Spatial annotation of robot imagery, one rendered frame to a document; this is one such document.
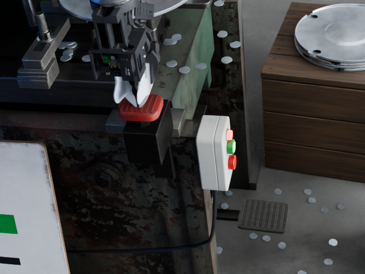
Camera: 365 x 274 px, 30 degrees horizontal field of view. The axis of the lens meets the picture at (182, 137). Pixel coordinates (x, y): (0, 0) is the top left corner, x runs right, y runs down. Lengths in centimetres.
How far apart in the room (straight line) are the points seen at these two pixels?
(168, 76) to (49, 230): 41
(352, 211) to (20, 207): 93
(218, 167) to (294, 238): 66
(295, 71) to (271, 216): 39
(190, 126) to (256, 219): 53
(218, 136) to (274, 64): 68
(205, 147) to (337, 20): 87
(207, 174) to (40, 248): 43
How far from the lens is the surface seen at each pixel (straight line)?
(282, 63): 186
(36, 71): 127
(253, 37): 262
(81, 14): 131
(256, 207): 175
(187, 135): 123
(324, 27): 195
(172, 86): 131
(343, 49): 186
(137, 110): 110
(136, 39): 99
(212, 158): 123
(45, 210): 142
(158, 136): 112
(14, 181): 141
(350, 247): 185
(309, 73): 182
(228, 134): 123
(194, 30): 147
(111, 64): 100
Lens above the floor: 141
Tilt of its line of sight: 40 degrees down
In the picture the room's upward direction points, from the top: 8 degrees counter-clockwise
